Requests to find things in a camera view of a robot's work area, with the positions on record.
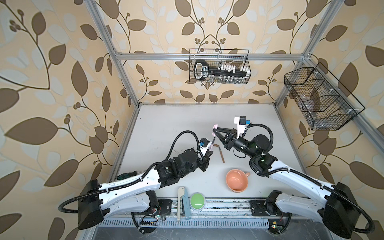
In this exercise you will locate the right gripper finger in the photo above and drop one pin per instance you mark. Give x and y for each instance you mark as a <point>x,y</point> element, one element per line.
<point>221,136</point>
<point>225,130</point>

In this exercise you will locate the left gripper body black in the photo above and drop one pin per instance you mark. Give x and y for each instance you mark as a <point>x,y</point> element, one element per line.
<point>196,163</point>

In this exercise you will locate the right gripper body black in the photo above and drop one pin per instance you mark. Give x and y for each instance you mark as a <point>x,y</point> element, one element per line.
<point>241,145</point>

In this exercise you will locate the pink pen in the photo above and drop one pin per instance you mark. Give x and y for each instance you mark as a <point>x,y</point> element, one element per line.
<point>212,144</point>

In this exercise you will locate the green pen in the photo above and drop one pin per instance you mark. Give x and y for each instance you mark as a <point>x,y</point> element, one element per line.
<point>126,175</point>

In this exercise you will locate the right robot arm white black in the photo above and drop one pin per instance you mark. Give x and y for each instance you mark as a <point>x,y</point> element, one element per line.
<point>333,205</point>

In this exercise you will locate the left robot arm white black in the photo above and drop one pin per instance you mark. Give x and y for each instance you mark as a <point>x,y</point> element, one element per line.
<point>135,194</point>

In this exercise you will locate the orange pen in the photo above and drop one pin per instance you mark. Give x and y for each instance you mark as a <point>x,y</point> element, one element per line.
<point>221,154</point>

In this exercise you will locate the beige blue flat tool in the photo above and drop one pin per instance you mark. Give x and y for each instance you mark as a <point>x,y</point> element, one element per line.
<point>183,204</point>

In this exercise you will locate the peach ceramic mug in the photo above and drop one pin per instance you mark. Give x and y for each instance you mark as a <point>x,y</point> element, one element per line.
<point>237,180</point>

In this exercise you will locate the green round button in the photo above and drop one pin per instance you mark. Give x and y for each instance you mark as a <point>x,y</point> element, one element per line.
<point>197,201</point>

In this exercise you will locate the black white remote tool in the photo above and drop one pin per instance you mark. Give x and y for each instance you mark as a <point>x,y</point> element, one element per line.
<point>202,70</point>

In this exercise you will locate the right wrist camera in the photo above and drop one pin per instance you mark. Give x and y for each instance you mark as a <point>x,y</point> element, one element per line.
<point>242,123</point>

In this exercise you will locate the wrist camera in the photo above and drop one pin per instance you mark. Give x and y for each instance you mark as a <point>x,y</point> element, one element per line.
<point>242,123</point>
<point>204,143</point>

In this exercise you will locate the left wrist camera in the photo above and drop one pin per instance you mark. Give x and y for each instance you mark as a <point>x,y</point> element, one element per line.
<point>204,143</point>

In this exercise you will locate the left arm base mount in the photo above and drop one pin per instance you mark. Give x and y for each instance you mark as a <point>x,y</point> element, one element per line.
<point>162,208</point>

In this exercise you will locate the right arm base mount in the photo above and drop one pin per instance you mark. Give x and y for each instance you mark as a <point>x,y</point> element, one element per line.
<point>259,208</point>

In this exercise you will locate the rear black wire basket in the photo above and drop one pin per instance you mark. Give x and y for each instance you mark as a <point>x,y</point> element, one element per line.
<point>238,57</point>

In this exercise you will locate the black wire basket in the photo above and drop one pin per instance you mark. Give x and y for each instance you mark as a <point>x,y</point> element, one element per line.
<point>326,103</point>
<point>238,57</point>

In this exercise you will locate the right black wire basket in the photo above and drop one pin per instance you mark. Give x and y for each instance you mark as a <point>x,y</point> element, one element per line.
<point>326,103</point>

